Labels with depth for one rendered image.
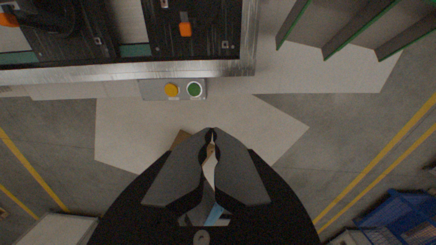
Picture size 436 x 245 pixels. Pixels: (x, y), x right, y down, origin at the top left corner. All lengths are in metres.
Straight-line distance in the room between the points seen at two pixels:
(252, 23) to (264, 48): 0.13
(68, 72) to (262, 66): 0.63
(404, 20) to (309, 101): 1.34
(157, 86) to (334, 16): 0.46
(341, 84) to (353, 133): 1.82
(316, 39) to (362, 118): 2.07
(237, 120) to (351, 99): 1.75
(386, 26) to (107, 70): 0.71
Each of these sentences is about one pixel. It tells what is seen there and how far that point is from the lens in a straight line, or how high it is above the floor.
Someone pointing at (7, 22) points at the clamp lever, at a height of 1.08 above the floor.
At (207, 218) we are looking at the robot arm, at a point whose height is 1.15.
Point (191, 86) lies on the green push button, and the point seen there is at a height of 0.97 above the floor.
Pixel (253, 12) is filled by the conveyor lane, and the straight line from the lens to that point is 0.41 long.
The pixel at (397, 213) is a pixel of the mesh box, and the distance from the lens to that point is 4.37.
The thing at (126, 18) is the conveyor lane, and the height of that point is 0.92.
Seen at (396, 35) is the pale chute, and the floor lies 1.02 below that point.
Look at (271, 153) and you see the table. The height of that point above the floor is 0.86.
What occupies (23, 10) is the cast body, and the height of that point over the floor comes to 1.05.
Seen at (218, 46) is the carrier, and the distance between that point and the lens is 0.37.
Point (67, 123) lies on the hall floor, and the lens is 2.48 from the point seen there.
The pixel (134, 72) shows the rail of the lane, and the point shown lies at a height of 0.95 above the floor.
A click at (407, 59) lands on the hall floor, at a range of 2.44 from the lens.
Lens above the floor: 1.34
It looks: 62 degrees down
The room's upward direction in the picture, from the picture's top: 179 degrees clockwise
